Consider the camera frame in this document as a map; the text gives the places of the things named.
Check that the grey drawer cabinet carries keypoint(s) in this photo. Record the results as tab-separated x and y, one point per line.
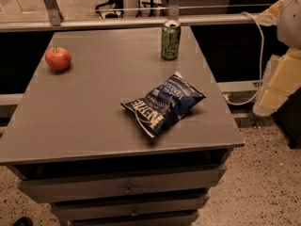
72	124

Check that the top grey drawer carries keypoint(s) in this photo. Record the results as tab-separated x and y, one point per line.
122	184

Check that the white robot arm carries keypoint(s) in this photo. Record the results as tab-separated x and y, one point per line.
286	16

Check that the black shoe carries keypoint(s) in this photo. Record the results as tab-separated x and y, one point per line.
23	221

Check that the green soda can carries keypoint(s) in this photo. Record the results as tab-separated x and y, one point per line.
170	39

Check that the blue chip bag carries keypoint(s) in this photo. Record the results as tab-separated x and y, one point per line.
164	105

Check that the bottom grey drawer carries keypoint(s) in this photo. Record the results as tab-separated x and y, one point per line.
181	218

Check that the grey drawer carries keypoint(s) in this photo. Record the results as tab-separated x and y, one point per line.
132	207
122	184
181	218

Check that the red apple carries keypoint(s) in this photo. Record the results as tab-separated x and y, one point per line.
58	58

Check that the middle grey drawer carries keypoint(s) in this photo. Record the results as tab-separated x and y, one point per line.
132	207

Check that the black office chair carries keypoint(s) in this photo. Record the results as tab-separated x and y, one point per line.
110	9

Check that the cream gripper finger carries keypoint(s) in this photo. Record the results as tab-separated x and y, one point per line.
281	79

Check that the grey metal railing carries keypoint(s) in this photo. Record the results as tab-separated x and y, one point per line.
56	15

